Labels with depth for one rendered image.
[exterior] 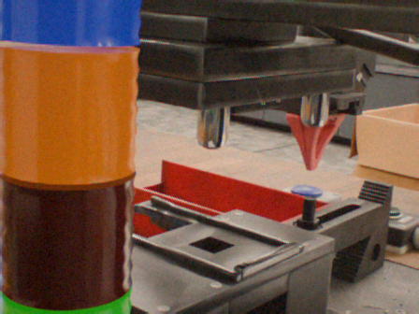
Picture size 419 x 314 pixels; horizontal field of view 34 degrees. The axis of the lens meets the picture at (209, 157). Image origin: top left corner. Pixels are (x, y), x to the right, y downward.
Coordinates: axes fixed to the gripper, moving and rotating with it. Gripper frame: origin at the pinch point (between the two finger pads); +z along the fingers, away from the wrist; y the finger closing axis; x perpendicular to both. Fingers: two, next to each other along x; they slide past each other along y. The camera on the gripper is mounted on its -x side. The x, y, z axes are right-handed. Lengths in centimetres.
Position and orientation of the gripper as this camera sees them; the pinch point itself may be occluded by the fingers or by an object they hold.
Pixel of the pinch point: (311, 163)
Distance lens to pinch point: 87.3
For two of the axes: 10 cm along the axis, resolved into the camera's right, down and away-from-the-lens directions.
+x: -6.4, 1.5, -7.5
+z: -0.4, 9.7, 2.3
